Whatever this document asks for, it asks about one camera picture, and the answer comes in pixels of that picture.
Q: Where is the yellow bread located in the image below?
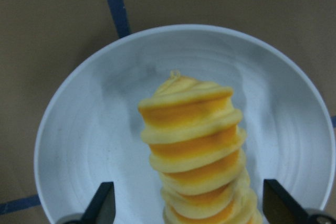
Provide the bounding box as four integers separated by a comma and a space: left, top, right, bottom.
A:
138, 71, 263, 223

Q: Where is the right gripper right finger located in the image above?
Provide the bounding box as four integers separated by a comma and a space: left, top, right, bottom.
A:
262, 179, 312, 224

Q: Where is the blue plate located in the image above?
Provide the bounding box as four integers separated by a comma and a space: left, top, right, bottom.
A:
34, 25, 335, 223

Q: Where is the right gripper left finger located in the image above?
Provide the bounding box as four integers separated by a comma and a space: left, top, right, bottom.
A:
81, 182, 116, 224

